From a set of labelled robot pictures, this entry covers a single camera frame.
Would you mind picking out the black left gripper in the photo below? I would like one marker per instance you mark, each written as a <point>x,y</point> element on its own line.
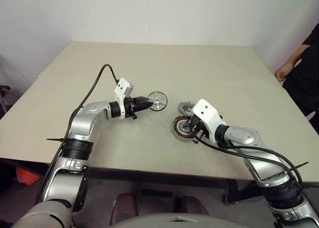
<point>130,107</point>

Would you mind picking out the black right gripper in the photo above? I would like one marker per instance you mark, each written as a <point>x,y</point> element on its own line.
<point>200,129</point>

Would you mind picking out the motor stator housing copper windings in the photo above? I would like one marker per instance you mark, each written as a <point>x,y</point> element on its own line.
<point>182,128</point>

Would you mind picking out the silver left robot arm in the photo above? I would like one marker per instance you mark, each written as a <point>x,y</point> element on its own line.
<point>82,123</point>

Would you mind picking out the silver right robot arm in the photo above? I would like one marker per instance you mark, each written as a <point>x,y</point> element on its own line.
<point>244,136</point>

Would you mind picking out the person's right forearm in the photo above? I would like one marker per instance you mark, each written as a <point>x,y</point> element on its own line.
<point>295,61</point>

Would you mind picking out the person's right hand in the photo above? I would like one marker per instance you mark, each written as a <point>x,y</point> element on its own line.
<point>281,74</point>

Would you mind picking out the dark maroon rounded shape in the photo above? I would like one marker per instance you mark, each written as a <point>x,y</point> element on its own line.
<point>190,206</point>
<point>124,208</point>

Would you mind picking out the grey robot torso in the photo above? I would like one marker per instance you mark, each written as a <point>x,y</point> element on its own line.
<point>174,221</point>

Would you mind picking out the person's black clothing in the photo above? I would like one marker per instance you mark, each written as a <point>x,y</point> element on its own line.
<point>304,83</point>

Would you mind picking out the orange object under table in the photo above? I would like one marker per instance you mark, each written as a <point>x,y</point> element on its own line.
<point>27,177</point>

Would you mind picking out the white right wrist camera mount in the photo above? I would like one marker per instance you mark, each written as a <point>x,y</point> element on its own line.
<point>207,111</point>

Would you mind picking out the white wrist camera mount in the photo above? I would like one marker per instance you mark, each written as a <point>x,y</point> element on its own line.
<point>122,87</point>
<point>207,111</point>

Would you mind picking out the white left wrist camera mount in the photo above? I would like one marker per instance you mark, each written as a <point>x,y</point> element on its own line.
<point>122,87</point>

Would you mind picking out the black metal table frame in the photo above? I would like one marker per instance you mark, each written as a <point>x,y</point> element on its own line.
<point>233,190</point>

